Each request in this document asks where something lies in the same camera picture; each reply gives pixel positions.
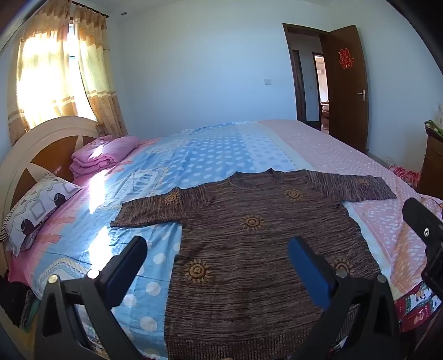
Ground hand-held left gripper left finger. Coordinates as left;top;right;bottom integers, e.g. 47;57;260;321
35;236;149;360

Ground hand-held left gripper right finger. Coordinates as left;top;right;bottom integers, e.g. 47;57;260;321
288;237;402;360

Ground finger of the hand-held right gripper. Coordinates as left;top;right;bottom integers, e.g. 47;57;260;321
402;197;443;258
420;258;443;298

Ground brown knit sweater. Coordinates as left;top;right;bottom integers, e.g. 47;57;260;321
110;168;397;360

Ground red cartoon print blanket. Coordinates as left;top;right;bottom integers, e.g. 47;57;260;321
393;280;438;333

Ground red cloth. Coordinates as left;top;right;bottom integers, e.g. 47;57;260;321
388;164;421;187

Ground wooden cabinet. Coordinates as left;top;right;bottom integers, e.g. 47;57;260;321
417;133;443;201

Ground green item on cabinet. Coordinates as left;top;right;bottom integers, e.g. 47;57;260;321
424;119;443;139

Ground dark cloth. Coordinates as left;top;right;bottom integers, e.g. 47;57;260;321
0;273;35;329

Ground patterned pillow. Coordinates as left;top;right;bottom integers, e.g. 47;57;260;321
1;172;83;257

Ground folded pink quilt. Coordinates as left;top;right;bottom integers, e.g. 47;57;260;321
70;135;140;177

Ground brown wooden door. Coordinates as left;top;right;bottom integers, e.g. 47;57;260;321
320;25;368;155

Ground bed with polka-dot sheet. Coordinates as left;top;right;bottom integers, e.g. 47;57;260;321
7;119;443;360

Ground cream and wood bed headboard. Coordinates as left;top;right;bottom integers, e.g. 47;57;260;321
0;116;104;271

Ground red paper door decoration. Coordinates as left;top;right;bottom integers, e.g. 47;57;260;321
338;48;355;69

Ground yellow patterned curtain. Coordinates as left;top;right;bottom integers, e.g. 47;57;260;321
71;5;128;139
7;0;97;146

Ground brown door frame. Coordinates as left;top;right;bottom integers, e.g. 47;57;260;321
282;22;329;122

